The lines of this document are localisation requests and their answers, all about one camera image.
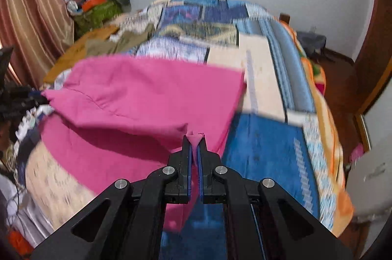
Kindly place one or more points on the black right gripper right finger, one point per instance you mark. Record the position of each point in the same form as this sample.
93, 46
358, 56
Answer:
262, 220

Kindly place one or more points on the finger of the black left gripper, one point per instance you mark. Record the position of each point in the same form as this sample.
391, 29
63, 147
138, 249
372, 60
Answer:
15, 101

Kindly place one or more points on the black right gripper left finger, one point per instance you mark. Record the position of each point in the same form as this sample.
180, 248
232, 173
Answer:
126, 220

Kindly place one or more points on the pink pants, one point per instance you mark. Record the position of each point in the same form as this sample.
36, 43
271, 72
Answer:
121, 117

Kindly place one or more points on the orange blanket under cover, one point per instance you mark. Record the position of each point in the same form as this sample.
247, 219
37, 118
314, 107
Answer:
325, 150

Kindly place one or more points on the brown perforated wooden board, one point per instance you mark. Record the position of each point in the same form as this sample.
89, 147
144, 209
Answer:
77, 52

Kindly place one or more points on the striped brown curtain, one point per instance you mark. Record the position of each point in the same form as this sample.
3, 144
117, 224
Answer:
39, 31

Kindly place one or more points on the blue patchwork bed cover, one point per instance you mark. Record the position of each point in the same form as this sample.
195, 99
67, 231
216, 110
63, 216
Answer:
262, 142

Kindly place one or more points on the white appliance box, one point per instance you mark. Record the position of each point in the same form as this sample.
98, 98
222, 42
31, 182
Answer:
369, 183

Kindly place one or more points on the olive green folded garment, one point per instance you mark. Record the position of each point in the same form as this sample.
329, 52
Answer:
129, 40

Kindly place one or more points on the dark chair with clothes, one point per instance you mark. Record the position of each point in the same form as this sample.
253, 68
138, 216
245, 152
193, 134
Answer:
313, 45

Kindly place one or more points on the brown wooden door frame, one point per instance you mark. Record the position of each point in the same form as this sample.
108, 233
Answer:
372, 67

